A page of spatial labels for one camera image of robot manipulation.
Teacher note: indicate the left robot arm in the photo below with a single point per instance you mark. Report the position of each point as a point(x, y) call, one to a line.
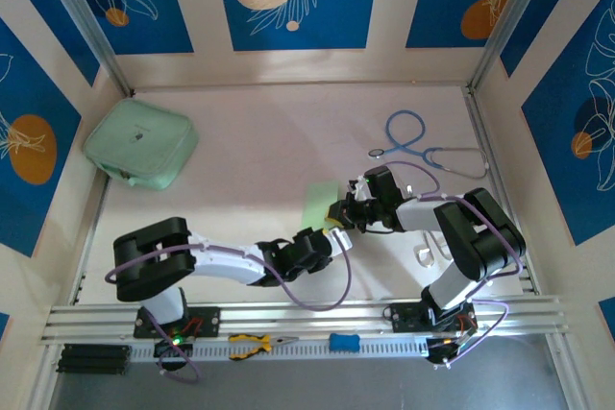
point(154, 256)

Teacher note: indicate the blue stethoscope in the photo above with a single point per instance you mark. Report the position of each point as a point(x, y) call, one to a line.
point(406, 114)

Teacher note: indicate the blue sponge block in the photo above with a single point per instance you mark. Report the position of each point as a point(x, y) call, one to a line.
point(344, 343)

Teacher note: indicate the black controller board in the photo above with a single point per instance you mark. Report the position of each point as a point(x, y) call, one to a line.
point(180, 348)
point(439, 350)

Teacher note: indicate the mint green zip pouch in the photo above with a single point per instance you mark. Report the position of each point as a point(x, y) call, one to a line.
point(137, 136)

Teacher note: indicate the black ribbed box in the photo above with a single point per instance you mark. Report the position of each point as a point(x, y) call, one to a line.
point(93, 359)

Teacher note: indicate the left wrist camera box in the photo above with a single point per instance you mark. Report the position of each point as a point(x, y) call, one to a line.
point(338, 238)

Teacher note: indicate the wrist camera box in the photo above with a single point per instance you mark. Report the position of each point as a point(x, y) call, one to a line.
point(359, 187)
point(338, 238)

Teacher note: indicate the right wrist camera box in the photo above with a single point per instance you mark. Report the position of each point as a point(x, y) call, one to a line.
point(359, 187)

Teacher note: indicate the aluminium mounting rail frame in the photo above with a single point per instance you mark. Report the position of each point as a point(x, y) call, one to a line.
point(312, 314)

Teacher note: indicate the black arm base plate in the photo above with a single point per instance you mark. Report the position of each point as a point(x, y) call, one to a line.
point(401, 318)
point(206, 321)

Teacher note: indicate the aluminium corner post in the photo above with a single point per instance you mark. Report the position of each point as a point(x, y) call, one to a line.
point(510, 16)
point(86, 16)

